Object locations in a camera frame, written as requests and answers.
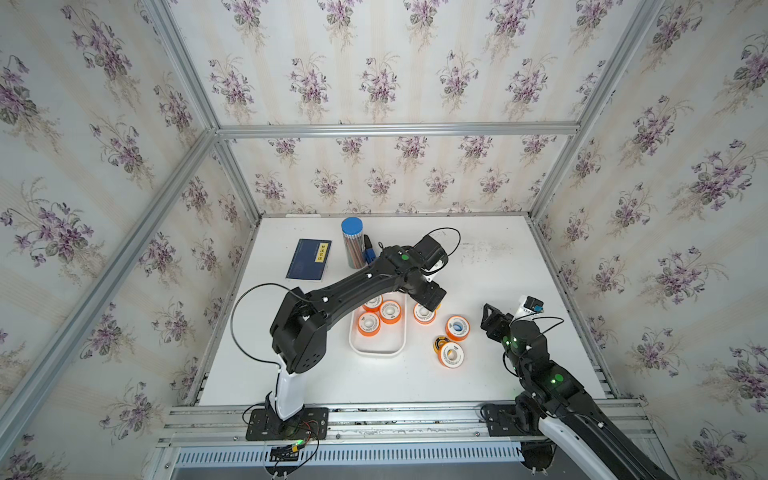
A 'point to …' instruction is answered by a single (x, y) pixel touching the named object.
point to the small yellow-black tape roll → (439, 342)
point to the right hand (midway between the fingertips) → (497, 311)
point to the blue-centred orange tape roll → (457, 328)
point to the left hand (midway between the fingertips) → (430, 296)
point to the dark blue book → (309, 260)
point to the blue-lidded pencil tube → (353, 233)
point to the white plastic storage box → (391, 340)
